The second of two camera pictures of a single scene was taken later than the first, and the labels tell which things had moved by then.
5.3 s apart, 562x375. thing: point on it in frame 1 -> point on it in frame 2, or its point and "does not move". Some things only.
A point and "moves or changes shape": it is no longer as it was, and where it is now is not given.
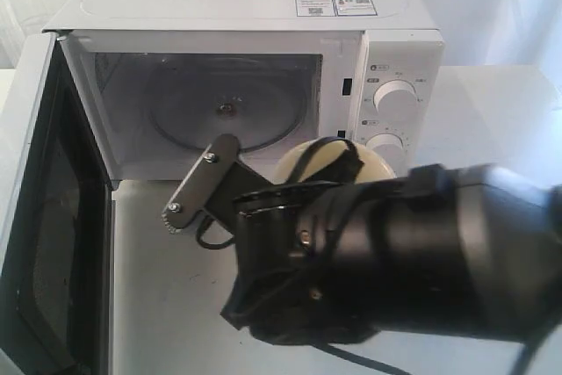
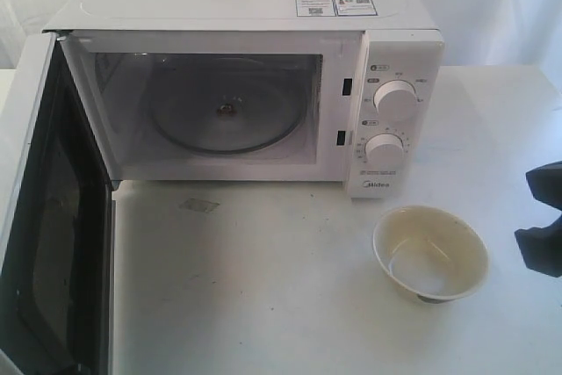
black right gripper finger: [309, 152] -> [545, 183]
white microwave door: [57, 277] does not move
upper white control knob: [395, 97] does not move
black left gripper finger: [346, 168] -> [541, 248]
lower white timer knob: [390, 146] does not move
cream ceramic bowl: [288, 160] moves or changes shape
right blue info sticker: [354, 4] does not move
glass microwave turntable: [260, 102] does not move
